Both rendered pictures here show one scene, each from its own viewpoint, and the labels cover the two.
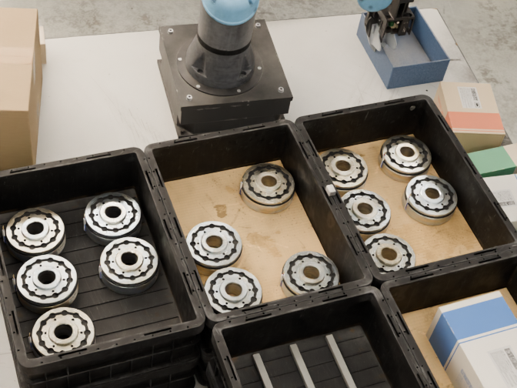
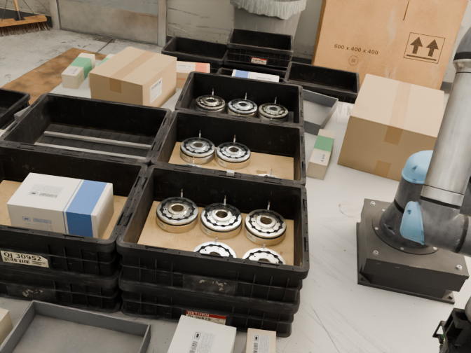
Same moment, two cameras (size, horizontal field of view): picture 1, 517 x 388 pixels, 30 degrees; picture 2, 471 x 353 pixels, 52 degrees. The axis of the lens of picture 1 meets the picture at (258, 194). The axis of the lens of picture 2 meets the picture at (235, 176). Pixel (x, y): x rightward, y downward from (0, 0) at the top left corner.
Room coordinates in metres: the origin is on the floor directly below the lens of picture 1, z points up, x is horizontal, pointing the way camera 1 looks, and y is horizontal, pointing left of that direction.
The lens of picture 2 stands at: (1.65, -0.98, 1.63)
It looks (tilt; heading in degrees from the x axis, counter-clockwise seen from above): 35 degrees down; 120
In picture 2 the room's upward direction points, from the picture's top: 7 degrees clockwise
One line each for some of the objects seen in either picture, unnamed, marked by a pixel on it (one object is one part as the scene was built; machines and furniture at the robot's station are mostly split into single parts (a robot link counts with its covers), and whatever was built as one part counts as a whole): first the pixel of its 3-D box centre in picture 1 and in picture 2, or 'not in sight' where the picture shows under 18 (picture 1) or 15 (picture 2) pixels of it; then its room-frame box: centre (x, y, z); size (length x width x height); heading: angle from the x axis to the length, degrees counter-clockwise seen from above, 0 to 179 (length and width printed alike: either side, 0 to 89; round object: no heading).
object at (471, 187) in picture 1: (397, 200); (218, 232); (1.22, -0.26, 0.87); 0.40 x 0.30 x 0.11; 28
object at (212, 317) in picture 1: (253, 215); (233, 147); (1.08, 0.00, 0.92); 0.40 x 0.30 x 0.02; 28
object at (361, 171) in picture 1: (341, 168); (265, 223); (1.29, -0.15, 0.86); 0.10 x 0.10 x 0.01
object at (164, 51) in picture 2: not in sight; (195, 72); (-0.11, 1.44, 0.31); 0.40 x 0.30 x 0.34; 23
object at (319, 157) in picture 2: not in sight; (321, 153); (1.19, 0.44, 0.73); 0.24 x 0.06 x 0.06; 107
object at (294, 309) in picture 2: not in sight; (214, 264); (1.22, -0.26, 0.76); 0.40 x 0.30 x 0.12; 28
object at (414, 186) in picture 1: (431, 195); (214, 258); (1.26, -0.33, 0.86); 0.10 x 0.10 x 0.01
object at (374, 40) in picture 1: (376, 41); not in sight; (1.77, -0.21, 0.79); 0.06 x 0.03 x 0.09; 26
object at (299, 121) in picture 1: (403, 183); (219, 216); (1.22, -0.26, 0.92); 0.40 x 0.30 x 0.02; 28
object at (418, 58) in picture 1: (401, 46); not in sight; (1.83, -0.28, 0.74); 0.20 x 0.15 x 0.07; 26
